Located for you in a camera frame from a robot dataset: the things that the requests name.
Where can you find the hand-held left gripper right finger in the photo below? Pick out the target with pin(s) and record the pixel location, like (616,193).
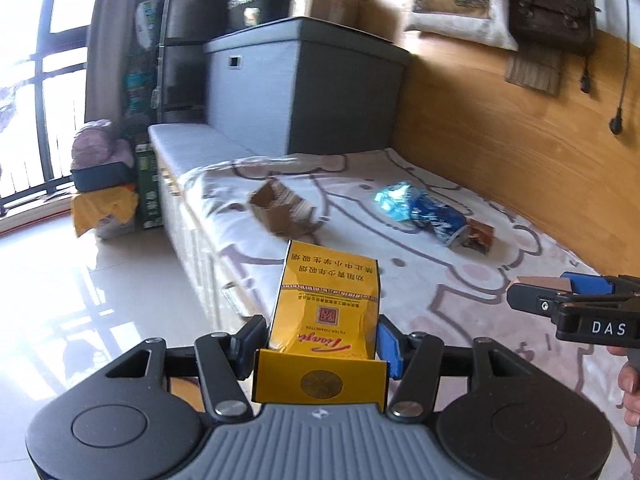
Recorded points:
(390,350)

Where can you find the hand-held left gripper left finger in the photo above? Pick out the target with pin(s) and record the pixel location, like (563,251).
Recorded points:
(252,347)

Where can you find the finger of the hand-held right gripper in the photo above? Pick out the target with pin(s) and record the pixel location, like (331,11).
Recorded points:
(535,297)
(590,284)

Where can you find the yellow cigarette box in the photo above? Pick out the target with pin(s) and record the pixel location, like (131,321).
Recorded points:
(320,300)

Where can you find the crushed blue can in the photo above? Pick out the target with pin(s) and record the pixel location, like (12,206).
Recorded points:
(440,220)

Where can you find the light blue wrapper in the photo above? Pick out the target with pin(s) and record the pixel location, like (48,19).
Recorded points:
(397,200)

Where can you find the person's right hand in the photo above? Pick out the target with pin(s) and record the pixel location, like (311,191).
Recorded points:
(631,390)

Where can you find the small brown packet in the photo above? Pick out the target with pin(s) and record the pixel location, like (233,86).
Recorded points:
(479,235)

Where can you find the printed blanket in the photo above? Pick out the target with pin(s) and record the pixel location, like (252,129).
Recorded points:
(450,280)

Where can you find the cream bed base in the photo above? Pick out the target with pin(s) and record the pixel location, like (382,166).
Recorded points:
(200,240)

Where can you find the small cardboard box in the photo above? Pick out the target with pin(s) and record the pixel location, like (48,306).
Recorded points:
(285,207)

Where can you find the wooden bed panel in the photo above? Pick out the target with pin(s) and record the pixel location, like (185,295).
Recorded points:
(500,130)

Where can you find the green box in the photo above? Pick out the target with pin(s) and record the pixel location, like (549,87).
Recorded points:
(149,185)

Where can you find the yellow cloth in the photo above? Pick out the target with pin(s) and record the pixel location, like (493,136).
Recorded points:
(102,207)

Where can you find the grey bench cushion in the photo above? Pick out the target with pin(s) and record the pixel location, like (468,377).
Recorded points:
(195,142)

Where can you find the brown striped cloth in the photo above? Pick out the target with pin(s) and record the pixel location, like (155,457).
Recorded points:
(532,72)

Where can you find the black tray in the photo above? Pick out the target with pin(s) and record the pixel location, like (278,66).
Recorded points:
(102,176)

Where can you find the purple bundle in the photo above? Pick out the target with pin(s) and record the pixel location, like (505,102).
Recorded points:
(100,142)

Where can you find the grey storage box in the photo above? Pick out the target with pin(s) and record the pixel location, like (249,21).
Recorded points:
(300,80)

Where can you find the brown leather bag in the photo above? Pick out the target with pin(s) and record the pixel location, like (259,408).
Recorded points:
(550,15)

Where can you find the printed pillow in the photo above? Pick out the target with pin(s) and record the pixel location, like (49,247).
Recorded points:
(460,0)

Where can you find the black balcony railing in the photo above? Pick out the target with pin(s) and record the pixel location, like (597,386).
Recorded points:
(40,110)

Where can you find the dark storage rack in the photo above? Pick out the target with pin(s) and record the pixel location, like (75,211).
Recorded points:
(185,35)

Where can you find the grey curtain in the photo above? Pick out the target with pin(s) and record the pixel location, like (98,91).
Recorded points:
(107,60)

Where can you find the black round box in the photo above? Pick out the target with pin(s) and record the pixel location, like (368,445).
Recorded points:
(257,5)

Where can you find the brown cardboard box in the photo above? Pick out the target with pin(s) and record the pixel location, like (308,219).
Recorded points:
(325,2)

